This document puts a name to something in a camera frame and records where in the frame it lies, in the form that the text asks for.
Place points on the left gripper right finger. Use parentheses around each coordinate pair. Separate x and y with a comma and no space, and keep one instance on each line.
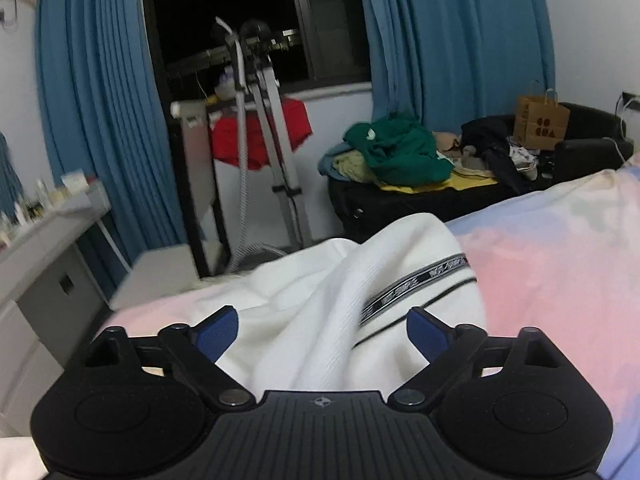
(506,405)

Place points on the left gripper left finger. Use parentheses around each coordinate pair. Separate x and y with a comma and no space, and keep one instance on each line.
(137,406)

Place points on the white striped garment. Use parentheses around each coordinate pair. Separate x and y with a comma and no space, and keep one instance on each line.
(333,317)

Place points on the white dressing table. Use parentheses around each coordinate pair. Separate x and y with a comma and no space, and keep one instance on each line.
(51,304)

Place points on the pastel bed sheet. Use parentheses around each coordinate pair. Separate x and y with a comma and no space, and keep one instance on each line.
(565,260)

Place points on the white box on table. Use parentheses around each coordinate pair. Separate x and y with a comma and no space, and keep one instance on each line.
(75,181)

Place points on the black sofa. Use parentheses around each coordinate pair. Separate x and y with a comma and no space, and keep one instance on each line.
(595,140)

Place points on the green garment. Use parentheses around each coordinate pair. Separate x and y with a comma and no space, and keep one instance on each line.
(399,151)

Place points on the brown paper bag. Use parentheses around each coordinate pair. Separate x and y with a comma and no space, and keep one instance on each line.
(540,121)

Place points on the red cloth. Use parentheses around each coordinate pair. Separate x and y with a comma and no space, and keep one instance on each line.
(225,135)

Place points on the left blue curtain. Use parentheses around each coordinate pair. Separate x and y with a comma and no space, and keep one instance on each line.
(101,114)

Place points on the blue curtain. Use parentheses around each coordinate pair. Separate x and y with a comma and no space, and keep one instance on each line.
(101,114)
(450,61)

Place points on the garment steamer stand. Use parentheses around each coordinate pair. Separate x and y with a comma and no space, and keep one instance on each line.
(254,87)

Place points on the right blue curtain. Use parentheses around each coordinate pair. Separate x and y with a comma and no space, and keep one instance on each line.
(450,61)

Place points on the window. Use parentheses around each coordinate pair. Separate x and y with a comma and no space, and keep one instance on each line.
(311,43)

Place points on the wavy frame mirror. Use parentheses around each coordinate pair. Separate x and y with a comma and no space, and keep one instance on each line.
(11,188)

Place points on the wall power socket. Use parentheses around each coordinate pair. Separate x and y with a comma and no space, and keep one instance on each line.
(630,101)

